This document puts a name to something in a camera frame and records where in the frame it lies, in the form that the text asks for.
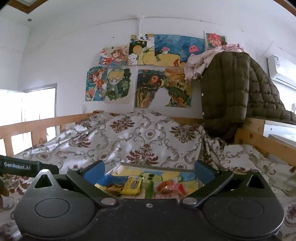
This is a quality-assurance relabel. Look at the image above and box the red haired girl painting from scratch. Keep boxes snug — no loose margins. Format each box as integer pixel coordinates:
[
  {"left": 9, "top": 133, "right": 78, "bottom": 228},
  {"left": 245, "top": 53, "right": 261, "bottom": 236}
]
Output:
[{"left": 99, "top": 45, "right": 129, "bottom": 67}]

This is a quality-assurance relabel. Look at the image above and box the olive quilted down jacket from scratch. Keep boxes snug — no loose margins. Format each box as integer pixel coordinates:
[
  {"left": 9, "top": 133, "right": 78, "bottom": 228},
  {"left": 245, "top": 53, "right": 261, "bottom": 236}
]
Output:
[{"left": 200, "top": 52, "right": 295, "bottom": 144}]

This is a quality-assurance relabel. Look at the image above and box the window with frame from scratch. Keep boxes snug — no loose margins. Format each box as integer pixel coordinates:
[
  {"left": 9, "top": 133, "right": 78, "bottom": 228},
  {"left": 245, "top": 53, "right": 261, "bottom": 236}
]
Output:
[{"left": 1, "top": 84, "right": 57, "bottom": 154}]

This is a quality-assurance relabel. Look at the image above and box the blue yellow scene painting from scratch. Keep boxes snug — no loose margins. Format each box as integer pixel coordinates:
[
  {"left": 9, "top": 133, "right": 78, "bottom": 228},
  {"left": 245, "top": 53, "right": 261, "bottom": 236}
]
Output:
[{"left": 128, "top": 34, "right": 205, "bottom": 68}]

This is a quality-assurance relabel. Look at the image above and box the pink haired portrait painting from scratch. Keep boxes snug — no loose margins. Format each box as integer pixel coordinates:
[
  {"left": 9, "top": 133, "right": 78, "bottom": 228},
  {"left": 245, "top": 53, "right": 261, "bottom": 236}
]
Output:
[{"left": 204, "top": 32, "right": 227, "bottom": 50}]

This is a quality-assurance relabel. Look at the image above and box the green sausage stick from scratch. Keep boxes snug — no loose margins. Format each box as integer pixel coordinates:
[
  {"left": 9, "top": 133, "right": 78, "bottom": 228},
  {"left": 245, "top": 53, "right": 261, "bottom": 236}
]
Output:
[{"left": 145, "top": 181, "right": 154, "bottom": 199}]

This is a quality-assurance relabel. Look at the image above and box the grey tray box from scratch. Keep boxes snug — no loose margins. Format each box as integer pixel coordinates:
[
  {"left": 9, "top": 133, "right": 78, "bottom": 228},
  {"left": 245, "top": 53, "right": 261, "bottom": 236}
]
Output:
[{"left": 107, "top": 162, "right": 203, "bottom": 186}]

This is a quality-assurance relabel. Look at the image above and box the gold foil snack wrapper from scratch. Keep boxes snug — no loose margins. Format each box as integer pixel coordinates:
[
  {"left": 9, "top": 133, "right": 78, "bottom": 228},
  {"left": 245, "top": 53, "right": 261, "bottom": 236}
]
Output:
[{"left": 106, "top": 184, "right": 124, "bottom": 196}]

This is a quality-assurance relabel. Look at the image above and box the white air conditioner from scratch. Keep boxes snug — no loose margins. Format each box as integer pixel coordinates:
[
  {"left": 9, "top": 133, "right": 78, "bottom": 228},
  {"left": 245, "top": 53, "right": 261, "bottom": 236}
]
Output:
[{"left": 267, "top": 55, "right": 296, "bottom": 89}]

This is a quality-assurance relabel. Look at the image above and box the yellow brown abstract painting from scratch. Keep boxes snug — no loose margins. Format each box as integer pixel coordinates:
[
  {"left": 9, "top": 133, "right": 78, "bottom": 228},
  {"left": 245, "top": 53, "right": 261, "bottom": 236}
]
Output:
[{"left": 135, "top": 68, "right": 193, "bottom": 108}]

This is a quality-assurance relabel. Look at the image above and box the wooden bed rail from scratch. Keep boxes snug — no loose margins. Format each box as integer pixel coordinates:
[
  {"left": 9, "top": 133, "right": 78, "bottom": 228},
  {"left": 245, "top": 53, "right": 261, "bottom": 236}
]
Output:
[{"left": 1, "top": 110, "right": 295, "bottom": 166}]

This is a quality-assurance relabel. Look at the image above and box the pink floral cloth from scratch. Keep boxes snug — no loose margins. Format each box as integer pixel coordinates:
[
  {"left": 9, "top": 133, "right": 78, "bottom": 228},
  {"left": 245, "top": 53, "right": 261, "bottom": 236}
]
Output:
[{"left": 184, "top": 44, "right": 244, "bottom": 85}]

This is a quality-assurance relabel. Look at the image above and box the orange candy bag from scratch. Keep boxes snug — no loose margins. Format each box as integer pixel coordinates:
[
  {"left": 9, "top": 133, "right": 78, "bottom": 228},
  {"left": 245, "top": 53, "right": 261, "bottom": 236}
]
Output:
[{"left": 156, "top": 180, "right": 186, "bottom": 196}]

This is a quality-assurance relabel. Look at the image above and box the floral patterned bedspread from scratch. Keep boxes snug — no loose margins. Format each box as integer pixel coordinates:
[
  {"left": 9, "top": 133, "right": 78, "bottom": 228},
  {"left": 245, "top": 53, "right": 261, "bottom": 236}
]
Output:
[{"left": 0, "top": 109, "right": 296, "bottom": 241}]

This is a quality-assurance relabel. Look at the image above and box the anime children painting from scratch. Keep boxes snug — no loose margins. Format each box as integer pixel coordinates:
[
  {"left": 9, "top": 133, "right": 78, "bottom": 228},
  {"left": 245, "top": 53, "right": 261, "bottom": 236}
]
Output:
[{"left": 85, "top": 67, "right": 132, "bottom": 104}]

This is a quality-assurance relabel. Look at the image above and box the yellow snack bar packet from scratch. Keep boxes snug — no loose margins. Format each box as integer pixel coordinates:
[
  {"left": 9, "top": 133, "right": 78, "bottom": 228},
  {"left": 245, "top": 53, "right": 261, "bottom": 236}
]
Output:
[{"left": 120, "top": 176, "right": 143, "bottom": 196}]

